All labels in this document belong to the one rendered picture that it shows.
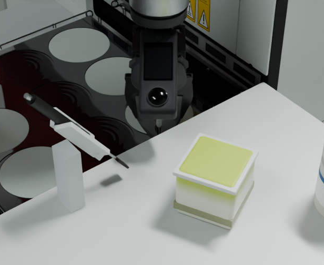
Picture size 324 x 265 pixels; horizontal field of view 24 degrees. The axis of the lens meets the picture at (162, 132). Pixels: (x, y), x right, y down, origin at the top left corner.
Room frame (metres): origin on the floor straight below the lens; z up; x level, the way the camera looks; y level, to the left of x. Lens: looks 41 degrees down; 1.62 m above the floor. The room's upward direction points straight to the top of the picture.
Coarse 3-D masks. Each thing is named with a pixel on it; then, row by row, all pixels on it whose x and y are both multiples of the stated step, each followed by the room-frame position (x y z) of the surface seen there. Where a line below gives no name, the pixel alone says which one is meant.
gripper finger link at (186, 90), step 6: (192, 78) 0.80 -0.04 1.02; (186, 84) 0.80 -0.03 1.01; (192, 84) 0.80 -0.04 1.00; (180, 90) 0.80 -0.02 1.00; (186, 90) 0.80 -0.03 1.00; (192, 90) 0.80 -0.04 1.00; (186, 96) 0.80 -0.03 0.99; (192, 96) 0.80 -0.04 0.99; (186, 102) 0.80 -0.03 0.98; (186, 108) 0.80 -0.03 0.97; (180, 114) 0.80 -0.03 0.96
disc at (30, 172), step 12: (12, 156) 0.78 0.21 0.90; (24, 156) 0.78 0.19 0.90; (36, 156) 0.78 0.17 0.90; (48, 156) 0.78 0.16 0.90; (12, 168) 0.75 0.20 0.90; (24, 168) 0.75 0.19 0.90; (36, 168) 0.75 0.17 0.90; (48, 168) 0.75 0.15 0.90; (0, 180) 0.73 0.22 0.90; (12, 180) 0.73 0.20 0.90; (24, 180) 0.73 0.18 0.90; (36, 180) 0.73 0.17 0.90; (48, 180) 0.73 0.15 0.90; (12, 192) 0.71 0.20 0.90; (24, 192) 0.71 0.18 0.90; (36, 192) 0.71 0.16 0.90
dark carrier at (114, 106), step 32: (0, 64) 0.99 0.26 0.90; (32, 64) 0.99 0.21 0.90; (64, 64) 0.99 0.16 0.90; (0, 96) 0.91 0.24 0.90; (64, 96) 0.91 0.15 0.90; (96, 96) 0.91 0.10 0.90; (32, 128) 0.84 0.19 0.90; (96, 128) 0.84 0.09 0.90; (128, 128) 0.84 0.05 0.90; (0, 160) 0.77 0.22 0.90; (96, 160) 0.77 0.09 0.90; (0, 192) 0.71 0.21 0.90
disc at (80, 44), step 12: (60, 36) 1.07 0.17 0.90; (72, 36) 1.07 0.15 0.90; (84, 36) 1.07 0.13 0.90; (96, 36) 1.07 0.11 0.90; (60, 48) 1.04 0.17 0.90; (72, 48) 1.04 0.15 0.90; (84, 48) 1.04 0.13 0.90; (96, 48) 1.04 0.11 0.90; (72, 60) 1.00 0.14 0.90; (84, 60) 1.00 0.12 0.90
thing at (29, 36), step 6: (84, 12) 1.14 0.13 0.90; (90, 12) 1.14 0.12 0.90; (66, 18) 1.12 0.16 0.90; (72, 18) 1.12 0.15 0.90; (78, 18) 1.13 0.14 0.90; (60, 24) 1.11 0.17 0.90; (66, 24) 1.11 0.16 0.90; (36, 30) 1.08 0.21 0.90; (42, 30) 1.09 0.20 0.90; (48, 30) 1.09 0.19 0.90; (24, 36) 1.07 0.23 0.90; (30, 36) 1.07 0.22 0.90; (6, 42) 1.05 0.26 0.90; (12, 42) 1.05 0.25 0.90; (18, 42) 1.06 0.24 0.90; (0, 48) 1.04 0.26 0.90
